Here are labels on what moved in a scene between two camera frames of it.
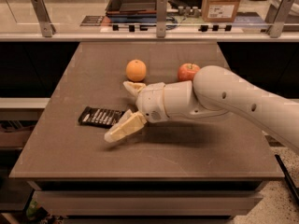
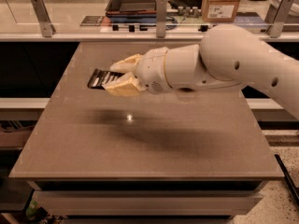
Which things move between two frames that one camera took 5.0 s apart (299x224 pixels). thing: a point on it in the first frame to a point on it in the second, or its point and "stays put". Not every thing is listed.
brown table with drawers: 212,167 stays put
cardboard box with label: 220,3 stays put
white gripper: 150,103 to 152,69
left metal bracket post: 48,28 stays put
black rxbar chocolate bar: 99,117 to 100,77
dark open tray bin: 134,2 stays put
